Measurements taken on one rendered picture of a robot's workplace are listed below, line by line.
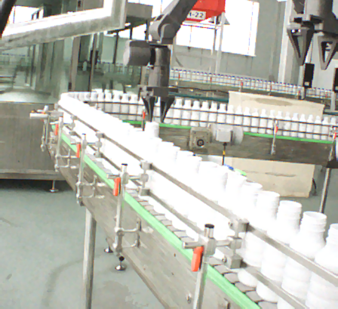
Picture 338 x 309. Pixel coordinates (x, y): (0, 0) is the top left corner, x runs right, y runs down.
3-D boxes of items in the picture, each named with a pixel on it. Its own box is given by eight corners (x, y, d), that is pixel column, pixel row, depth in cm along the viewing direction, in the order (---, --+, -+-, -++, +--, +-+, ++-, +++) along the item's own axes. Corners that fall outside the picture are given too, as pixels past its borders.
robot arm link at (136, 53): (175, 24, 122) (163, 25, 130) (133, 20, 118) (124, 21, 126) (172, 69, 124) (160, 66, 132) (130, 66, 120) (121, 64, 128)
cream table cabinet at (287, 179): (293, 186, 628) (306, 100, 611) (310, 198, 566) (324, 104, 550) (216, 180, 617) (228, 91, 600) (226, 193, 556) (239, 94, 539)
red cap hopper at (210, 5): (159, 148, 820) (177, -12, 780) (157, 141, 890) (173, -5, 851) (211, 152, 829) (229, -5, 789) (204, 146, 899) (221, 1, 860)
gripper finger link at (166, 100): (140, 120, 132) (142, 87, 131) (164, 121, 135) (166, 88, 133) (149, 124, 126) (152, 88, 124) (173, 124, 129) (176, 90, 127)
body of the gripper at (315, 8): (345, 32, 88) (348, -4, 88) (307, 23, 84) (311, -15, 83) (324, 32, 94) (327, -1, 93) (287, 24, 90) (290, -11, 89)
